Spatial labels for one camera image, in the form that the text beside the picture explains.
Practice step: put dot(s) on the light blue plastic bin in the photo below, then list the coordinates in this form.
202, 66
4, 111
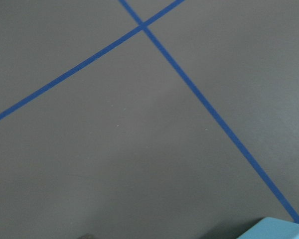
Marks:
271, 228

